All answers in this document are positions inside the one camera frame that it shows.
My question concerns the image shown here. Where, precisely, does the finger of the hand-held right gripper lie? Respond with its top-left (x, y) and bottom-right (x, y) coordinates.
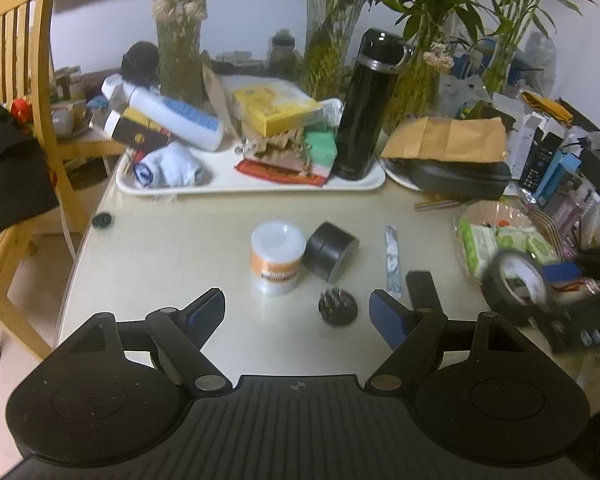
top-left (527, 287), bottom-right (600, 356)
top-left (545, 250), bottom-right (600, 281)

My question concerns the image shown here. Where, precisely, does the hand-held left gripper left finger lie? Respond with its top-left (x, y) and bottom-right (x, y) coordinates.
top-left (62, 288), bottom-right (233, 397)

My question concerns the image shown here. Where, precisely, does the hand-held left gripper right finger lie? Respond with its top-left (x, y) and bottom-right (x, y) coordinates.
top-left (364, 288), bottom-right (533, 396)

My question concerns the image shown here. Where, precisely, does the round black bit holder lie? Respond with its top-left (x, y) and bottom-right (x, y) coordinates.
top-left (318, 287), bottom-right (357, 328)

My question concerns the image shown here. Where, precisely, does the marble pattern bar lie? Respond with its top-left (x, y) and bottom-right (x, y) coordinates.
top-left (384, 224), bottom-right (404, 295)

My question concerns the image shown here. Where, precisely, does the black tape roll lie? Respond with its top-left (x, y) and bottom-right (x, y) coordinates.
top-left (481, 250), bottom-right (561, 326)

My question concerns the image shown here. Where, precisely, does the white jar with orange label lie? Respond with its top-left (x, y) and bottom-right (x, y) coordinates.
top-left (251, 221), bottom-right (305, 297)

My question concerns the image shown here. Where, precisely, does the dark grey cylinder roll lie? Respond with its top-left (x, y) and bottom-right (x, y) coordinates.
top-left (304, 221), bottom-right (359, 283)

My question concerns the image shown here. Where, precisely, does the green white wipes pack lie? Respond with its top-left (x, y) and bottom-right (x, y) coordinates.
top-left (495, 227), bottom-right (537, 257)
top-left (459, 222), bottom-right (499, 278)
top-left (525, 235), bottom-right (561, 267)

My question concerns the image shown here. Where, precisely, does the striped woven ribbon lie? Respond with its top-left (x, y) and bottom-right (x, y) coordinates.
top-left (527, 207), bottom-right (576, 261)

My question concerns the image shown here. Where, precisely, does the bowl of green packets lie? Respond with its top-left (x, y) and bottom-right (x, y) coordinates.
top-left (455, 200), bottom-right (546, 241)

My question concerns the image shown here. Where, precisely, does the blue carton box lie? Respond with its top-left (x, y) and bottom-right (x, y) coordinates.
top-left (535, 151), bottom-right (582, 207)

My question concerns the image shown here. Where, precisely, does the black carton box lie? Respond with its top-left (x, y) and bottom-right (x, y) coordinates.
top-left (519, 132), bottom-right (565, 192)

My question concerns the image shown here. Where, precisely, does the white plastic tray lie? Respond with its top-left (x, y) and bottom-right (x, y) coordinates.
top-left (382, 157), bottom-right (431, 192)
top-left (115, 137), bottom-right (387, 195)

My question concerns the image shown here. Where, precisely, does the white carton box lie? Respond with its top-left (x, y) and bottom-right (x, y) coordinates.
top-left (504, 92), bottom-right (548, 182)

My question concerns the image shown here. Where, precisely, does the grey hard zip case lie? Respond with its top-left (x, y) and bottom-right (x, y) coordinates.
top-left (410, 157), bottom-right (513, 200)

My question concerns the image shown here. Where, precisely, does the white sock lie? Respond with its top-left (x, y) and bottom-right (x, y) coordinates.
top-left (132, 141), bottom-right (205, 189)

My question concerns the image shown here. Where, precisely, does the red packet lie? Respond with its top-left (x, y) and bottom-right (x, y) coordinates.
top-left (234, 157), bottom-right (328, 190)

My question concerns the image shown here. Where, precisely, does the yellow packet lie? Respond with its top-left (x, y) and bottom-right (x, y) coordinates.
top-left (519, 90), bottom-right (575, 125)

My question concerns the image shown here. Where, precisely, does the brown paper envelope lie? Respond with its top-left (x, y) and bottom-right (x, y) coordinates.
top-left (380, 116), bottom-right (508, 165)

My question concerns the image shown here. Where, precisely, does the crinkled brown paper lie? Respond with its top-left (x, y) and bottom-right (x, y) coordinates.
top-left (240, 127), bottom-right (313, 173)

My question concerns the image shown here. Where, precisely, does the green carton box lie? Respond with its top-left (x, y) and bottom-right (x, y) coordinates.
top-left (302, 127), bottom-right (338, 168)

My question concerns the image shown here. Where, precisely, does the black and gold box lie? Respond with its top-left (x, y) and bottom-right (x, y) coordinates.
top-left (105, 106), bottom-right (171, 150)

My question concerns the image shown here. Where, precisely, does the white spray bottle blue label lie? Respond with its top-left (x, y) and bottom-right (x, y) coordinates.
top-left (101, 74), bottom-right (226, 152)

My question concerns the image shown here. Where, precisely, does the black thermos bottle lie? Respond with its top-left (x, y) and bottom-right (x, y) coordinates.
top-left (329, 27), bottom-right (413, 181)

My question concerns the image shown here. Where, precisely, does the white plastic bag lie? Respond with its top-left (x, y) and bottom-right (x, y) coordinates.
top-left (437, 72), bottom-right (496, 120)

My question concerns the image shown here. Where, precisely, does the yellow carton box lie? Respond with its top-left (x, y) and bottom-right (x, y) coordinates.
top-left (232, 84), bottom-right (323, 137)

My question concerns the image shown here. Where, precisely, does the clear plastic bag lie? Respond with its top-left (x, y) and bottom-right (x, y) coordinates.
top-left (522, 30), bottom-right (558, 91)

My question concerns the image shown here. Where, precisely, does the glass vase with lucky bamboo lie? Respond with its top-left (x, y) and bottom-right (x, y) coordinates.
top-left (480, 0), bottom-right (531, 93)
top-left (390, 10), bottom-right (461, 133)

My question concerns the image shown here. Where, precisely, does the black cloth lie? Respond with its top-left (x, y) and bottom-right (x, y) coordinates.
top-left (0, 102), bottom-right (61, 239)

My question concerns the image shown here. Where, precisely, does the grey ceramic cup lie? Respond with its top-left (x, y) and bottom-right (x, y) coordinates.
top-left (50, 100), bottom-right (88, 138)

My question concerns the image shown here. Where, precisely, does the glass vase with dried flowers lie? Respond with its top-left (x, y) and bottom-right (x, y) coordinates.
top-left (151, 0), bottom-right (216, 106)

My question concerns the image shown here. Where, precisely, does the black round object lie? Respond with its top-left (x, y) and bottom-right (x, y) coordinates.
top-left (121, 41), bottom-right (160, 86)

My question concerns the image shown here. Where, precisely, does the glass vase with green stems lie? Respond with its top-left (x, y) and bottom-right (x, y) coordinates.
top-left (305, 0), bottom-right (370, 102)

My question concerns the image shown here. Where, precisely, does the wooden chair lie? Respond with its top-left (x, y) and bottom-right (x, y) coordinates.
top-left (0, 0), bottom-right (93, 363)

